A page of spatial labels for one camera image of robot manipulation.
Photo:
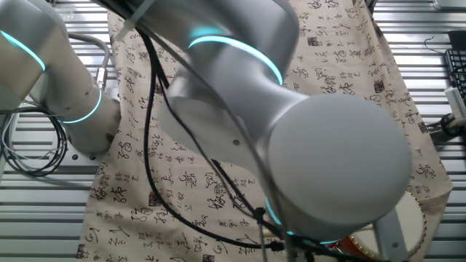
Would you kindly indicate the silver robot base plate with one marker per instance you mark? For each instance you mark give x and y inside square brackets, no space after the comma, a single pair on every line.
[82,158]

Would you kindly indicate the black computer keyboard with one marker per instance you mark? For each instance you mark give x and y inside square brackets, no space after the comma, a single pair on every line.
[458,69]

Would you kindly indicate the grey flat device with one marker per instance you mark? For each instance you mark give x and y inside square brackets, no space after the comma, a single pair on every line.
[451,4]

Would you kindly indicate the beige calligraphy print cloth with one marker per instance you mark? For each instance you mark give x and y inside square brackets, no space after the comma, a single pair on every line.
[120,200]

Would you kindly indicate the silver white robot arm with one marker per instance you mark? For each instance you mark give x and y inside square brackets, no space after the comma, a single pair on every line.
[338,163]

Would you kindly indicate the small grey white box device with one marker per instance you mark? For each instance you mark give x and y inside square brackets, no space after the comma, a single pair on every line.
[457,102]

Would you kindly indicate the red drum with white head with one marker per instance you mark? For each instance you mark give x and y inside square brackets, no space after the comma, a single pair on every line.
[411,225]

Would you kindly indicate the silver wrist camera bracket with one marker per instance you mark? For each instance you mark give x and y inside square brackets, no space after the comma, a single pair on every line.
[391,236]

